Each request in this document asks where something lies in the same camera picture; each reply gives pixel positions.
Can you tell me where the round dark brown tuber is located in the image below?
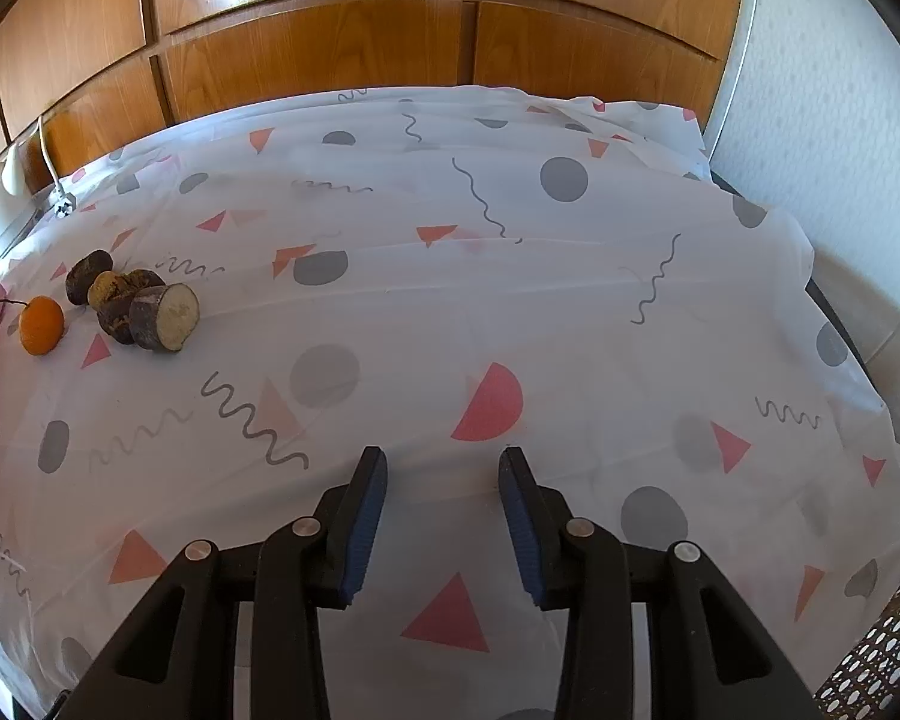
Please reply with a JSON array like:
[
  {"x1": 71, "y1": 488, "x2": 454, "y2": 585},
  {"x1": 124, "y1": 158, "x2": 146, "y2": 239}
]
[{"x1": 65, "y1": 250, "x2": 115, "y2": 307}]

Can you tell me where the white power cable with plug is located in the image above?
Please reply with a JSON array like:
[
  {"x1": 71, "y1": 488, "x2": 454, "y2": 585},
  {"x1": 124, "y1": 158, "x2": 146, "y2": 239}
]
[{"x1": 36, "y1": 114, "x2": 76, "y2": 217}]

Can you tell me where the small yellowish potato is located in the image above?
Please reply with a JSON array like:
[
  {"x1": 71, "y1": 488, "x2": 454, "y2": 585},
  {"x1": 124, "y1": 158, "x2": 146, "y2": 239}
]
[{"x1": 88, "y1": 270, "x2": 132, "y2": 308}]

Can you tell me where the large dark brown tuber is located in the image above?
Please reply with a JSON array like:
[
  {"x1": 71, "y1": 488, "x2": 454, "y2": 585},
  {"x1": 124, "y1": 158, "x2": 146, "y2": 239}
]
[{"x1": 96, "y1": 268, "x2": 167, "y2": 346}]

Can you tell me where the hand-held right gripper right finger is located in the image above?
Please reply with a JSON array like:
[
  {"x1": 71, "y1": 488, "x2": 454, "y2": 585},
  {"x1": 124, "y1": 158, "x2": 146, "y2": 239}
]
[{"x1": 497, "y1": 446, "x2": 815, "y2": 720}]

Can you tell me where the dark purple cut yam piece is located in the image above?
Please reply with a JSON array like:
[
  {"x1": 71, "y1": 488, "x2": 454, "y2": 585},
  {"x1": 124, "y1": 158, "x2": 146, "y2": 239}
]
[{"x1": 129, "y1": 281, "x2": 201, "y2": 353}]

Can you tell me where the orange with stem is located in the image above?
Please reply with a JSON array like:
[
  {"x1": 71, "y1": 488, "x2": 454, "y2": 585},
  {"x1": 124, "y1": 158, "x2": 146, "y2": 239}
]
[{"x1": 0, "y1": 296, "x2": 66, "y2": 357}]

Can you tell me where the brown wicker chair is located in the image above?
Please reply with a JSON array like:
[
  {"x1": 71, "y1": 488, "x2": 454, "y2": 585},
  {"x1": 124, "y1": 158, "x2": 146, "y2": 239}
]
[{"x1": 817, "y1": 562, "x2": 900, "y2": 720}]

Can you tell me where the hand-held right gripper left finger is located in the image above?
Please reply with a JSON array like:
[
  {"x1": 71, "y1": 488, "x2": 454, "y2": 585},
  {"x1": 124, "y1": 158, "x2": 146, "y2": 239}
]
[{"x1": 71, "y1": 446, "x2": 389, "y2": 720}]

